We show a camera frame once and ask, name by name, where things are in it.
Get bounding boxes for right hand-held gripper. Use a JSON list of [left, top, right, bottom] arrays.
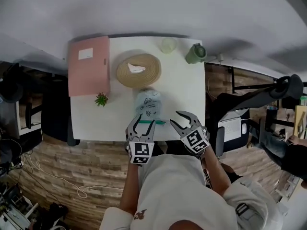
[[169, 110, 210, 155]]

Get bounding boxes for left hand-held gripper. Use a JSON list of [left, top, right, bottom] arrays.
[[126, 115, 156, 165]]

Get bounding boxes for light green printed pouch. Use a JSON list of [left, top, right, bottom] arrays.
[[132, 87, 167, 126]]

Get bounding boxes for person's right forearm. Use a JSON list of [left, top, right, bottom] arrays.
[[200, 147, 232, 198]]

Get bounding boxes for person's left forearm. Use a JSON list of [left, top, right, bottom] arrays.
[[118, 162, 140, 217]]

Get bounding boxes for person's black shorts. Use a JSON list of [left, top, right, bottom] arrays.
[[153, 140, 193, 157]]

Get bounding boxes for silver laptop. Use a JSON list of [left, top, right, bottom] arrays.
[[217, 108, 243, 141]]

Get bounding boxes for small green potted plant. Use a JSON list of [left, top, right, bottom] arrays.
[[94, 92, 109, 108]]

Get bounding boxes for round woven basket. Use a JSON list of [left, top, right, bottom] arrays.
[[116, 53, 162, 89]]

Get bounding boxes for person's white shirt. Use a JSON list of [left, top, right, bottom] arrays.
[[99, 153, 282, 230]]

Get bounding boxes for black mesh office chair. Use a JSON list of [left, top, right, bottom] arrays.
[[205, 74, 304, 157]]

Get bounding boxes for green lidded tumbler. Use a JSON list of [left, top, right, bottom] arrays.
[[185, 43, 208, 66]]

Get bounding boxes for pink file box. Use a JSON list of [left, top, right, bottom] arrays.
[[67, 35, 111, 97]]

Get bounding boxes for translucent pale green cup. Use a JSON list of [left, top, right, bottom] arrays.
[[160, 37, 178, 55]]

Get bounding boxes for black padded office chair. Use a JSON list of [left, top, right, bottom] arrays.
[[0, 62, 81, 147]]

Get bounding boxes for white floor cable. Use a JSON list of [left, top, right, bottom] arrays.
[[21, 149, 124, 199]]

